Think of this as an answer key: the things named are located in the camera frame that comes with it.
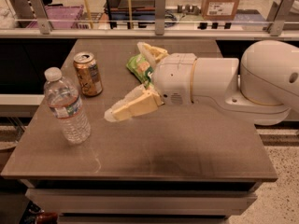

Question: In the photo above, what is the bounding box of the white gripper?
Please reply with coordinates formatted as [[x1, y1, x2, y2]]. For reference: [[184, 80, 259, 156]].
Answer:
[[104, 42, 197, 122]]

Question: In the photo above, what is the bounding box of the clear plastic water bottle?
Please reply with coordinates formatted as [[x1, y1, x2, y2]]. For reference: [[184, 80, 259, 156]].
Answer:
[[44, 67, 91, 145]]

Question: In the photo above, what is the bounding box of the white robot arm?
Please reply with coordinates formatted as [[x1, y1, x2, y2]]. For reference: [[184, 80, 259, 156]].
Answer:
[[104, 40, 299, 125]]

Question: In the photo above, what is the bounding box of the green dang snack bag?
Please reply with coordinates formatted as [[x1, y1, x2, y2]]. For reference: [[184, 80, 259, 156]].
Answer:
[[126, 54, 153, 88]]

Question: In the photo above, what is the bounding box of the gold soda can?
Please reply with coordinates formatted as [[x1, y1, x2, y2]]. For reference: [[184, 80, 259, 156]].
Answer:
[[73, 51, 103, 96]]

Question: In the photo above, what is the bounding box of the brown cardboard box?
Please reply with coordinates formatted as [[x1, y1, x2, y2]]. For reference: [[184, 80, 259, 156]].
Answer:
[[201, 0, 240, 20]]

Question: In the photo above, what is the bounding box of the purple plastic crate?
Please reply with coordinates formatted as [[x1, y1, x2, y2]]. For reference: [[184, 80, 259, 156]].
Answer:
[[26, 4, 86, 30]]

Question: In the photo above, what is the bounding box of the grey table base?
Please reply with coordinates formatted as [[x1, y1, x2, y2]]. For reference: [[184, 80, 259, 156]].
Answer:
[[26, 188, 257, 218]]

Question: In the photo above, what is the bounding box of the glass railing with metal posts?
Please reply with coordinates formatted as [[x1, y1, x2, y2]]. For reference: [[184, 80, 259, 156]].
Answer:
[[0, 0, 299, 41]]

